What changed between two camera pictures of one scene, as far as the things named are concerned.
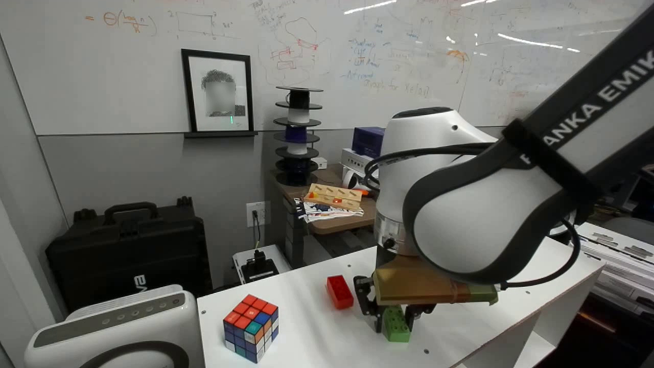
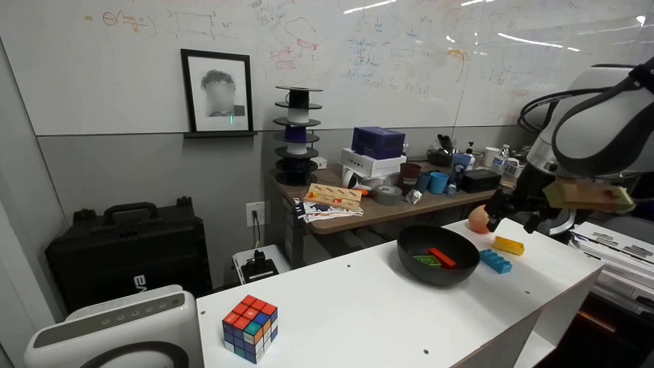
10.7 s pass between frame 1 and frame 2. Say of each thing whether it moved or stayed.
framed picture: stayed
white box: stayed
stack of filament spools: stayed
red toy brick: moved
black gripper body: moved
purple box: stayed
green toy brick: moved
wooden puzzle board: stayed
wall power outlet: stayed
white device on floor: stayed
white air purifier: stayed
